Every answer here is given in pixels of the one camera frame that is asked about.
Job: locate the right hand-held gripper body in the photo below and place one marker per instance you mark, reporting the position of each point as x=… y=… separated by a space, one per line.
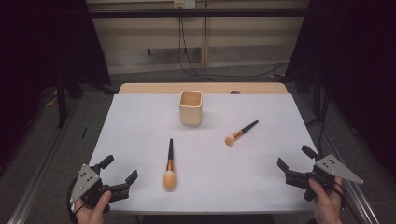
x=327 y=171

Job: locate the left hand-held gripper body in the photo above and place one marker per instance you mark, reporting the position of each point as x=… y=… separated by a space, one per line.
x=91 y=188

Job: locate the large makeup brush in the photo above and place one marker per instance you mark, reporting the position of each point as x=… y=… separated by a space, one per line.
x=169 y=180

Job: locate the small makeup brush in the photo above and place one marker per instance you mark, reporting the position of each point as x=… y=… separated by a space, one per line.
x=239 y=133

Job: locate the cream square cup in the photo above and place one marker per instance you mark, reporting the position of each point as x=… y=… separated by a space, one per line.
x=190 y=115

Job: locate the person's left hand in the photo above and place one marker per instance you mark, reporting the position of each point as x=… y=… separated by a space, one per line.
x=90 y=214

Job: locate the person's right hand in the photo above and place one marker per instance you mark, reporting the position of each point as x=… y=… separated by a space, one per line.
x=328 y=207

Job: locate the black metal stand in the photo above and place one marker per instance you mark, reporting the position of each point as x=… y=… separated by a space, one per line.
x=61 y=105
x=317 y=99

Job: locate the wooden table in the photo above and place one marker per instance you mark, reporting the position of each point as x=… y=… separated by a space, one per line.
x=155 y=88

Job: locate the black horizontal bar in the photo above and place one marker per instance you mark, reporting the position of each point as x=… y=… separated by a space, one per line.
x=249 y=13

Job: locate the aluminium floor rail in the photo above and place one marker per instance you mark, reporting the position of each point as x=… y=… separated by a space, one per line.
x=365 y=208
x=34 y=189

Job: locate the white wall socket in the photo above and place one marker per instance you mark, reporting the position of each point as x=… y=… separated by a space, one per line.
x=186 y=4

